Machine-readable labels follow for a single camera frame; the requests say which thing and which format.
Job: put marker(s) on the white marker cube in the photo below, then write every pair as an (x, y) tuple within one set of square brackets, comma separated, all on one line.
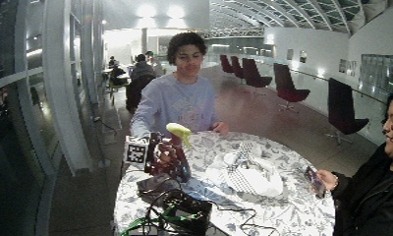
[(136, 152)]

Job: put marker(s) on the grey flat pouch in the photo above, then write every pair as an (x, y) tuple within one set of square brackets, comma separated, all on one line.
[(151, 186)]

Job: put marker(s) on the the person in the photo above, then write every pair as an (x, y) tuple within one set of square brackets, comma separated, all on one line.
[(178, 105)]

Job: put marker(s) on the white checkered cloth bag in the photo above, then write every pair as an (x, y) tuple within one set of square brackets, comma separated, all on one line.
[(253, 178)]

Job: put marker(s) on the black electronics box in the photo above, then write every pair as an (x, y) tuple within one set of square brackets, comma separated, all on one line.
[(189, 208)]

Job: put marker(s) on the dark red swivel chair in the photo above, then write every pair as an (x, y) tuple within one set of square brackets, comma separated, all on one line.
[(235, 67), (342, 111), (225, 64), (286, 87), (251, 73)]

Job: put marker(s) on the floral white tablecloth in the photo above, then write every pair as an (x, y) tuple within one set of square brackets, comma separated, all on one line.
[(270, 209)]

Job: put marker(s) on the dark smartphone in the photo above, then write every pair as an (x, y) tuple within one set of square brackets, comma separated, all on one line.
[(314, 183)]

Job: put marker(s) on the white curved column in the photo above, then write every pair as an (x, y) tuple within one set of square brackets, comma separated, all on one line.
[(62, 98)]

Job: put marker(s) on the metal wall handrail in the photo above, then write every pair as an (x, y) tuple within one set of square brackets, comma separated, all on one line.
[(318, 78)]

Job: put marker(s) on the wall picture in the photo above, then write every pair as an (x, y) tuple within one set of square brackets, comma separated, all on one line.
[(342, 66), (288, 54), (352, 68), (302, 56)]

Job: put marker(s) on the glass wall panel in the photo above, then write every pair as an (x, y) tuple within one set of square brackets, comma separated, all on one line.
[(383, 73)]

